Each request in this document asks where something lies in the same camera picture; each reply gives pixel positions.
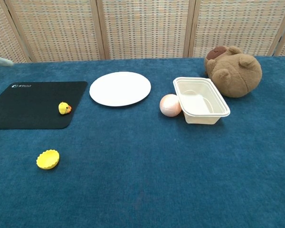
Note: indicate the pink ball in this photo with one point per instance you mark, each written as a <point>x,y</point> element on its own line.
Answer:
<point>169,105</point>

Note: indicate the black mouse pad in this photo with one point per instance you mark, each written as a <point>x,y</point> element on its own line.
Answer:
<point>33,107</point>

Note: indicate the blue table cloth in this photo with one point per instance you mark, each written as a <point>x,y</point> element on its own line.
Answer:
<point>142,171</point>

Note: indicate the cream plastic rectangular container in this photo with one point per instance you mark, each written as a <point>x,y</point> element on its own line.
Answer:
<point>199,99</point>

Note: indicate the yellow rubber duck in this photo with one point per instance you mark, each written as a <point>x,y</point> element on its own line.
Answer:
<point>63,108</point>

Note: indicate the brown plush capybara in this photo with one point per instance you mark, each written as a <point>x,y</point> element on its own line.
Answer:
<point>237,73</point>

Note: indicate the yellow fluted round cup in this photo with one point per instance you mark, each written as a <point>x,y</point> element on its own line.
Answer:
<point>47,160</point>

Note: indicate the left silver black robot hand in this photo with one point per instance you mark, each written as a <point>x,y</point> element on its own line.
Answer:
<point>0,61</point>

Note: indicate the white round plate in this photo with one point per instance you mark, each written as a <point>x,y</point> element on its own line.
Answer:
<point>120,88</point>

